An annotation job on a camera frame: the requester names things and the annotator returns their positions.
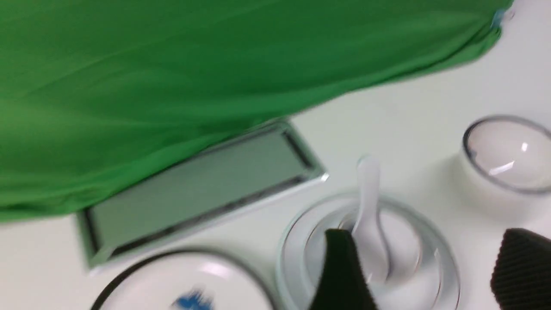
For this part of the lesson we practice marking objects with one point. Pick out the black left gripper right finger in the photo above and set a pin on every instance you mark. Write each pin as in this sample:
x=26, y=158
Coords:
x=521, y=279

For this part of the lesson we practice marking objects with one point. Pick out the metal rectangular tray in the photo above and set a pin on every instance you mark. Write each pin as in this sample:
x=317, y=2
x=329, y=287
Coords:
x=231, y=178

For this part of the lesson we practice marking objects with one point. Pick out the blue binder clip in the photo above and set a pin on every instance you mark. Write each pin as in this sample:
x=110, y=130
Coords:
x=502, y=16

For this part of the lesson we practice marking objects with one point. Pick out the green backdrop cloth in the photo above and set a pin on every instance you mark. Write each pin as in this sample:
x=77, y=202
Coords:
x=96, y=95

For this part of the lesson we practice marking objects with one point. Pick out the plain white spoon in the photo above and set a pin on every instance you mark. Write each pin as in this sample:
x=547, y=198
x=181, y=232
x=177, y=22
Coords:
x=371, y=244

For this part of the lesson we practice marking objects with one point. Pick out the pale blue plain plate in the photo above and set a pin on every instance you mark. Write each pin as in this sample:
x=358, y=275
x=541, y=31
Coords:
x=292, y=284

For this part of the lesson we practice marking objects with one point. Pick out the black-rimmed small bowl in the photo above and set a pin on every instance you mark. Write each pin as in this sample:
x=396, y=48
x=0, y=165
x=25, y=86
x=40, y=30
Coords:
x=505, y=165

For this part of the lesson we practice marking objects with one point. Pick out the black-rimmed illustrated plate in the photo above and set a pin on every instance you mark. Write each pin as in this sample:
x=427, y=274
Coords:
x=187, y=279

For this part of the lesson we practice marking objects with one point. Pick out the pale blue shallow bowl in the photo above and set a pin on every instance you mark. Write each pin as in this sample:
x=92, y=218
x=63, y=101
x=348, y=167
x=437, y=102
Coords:
x=415, y=276

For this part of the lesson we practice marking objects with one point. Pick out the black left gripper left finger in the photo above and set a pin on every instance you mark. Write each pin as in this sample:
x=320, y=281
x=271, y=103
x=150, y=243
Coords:
x=342, y=285

